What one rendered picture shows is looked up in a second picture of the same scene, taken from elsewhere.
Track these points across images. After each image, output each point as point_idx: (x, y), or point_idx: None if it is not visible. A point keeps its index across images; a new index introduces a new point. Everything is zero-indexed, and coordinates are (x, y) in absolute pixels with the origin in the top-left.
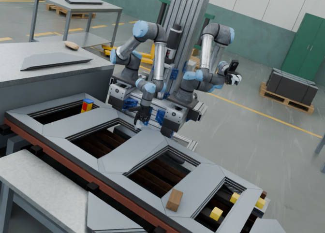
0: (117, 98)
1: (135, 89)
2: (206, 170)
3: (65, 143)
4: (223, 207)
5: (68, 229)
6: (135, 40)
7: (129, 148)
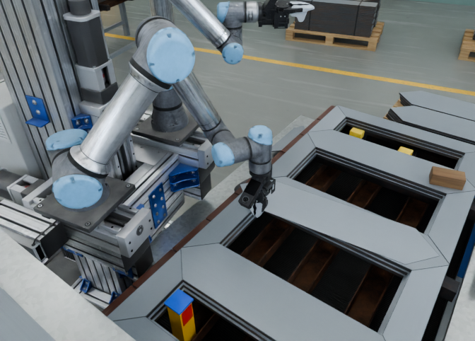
0: (145, 238)
1: None
2: (333, 144)
3: (402, 329)
4: None
5: None
6: (157, 93)
7: (338, 226)
